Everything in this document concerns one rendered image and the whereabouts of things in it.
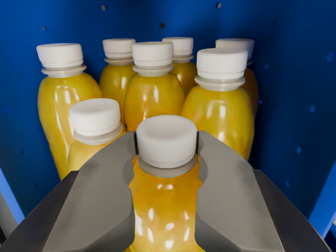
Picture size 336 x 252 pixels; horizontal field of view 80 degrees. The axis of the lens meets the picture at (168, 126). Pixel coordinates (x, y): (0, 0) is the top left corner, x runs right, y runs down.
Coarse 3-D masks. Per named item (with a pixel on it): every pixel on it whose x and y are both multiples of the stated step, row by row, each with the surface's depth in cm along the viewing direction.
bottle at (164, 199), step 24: (144, 168) 13; (168, 168) 12; (192, 168) 14; (144, 192) 13; (168, 192) 12; (192, 192) 13; (144, 216) 13; (168, 216) 12; (192, 216) 13; (144, 240) 13; (168, 240) 13; (192, 240) 13
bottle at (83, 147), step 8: (120, 128) 17; (80, 136) 16; (88, 136) 16; (96, 136) 16; (104, 136) 16; (112, 136) 16; (72, 144) 17; (80, 144) 17; (88, 144) 16; (96, 144) 16; (104, 144) 16; (72, 152) 17; (80, 152) 16; (88, 152) 16; (72, 160) 16; (80, 160) 16; (72, 168) 16; (128, 248) 21
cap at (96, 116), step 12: (72, 108) 16; (84, 108) 16; (96, 108) 16; (108, 108) 16; (72, 120) 16; (84, 120) 15; (96, 120) 15; (108, 120) 16; (84, 132) 16; (96, 132) 16
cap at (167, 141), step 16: (144, 128) 13; (160, 128) 13; (176, 128) 13; (192, 128) 13; (144, 144) 12; (160, 144) 11; (176, 144) 11; (192, 144) 12; (144, 160) 13; (160, 160) 12; (176, 160) 12
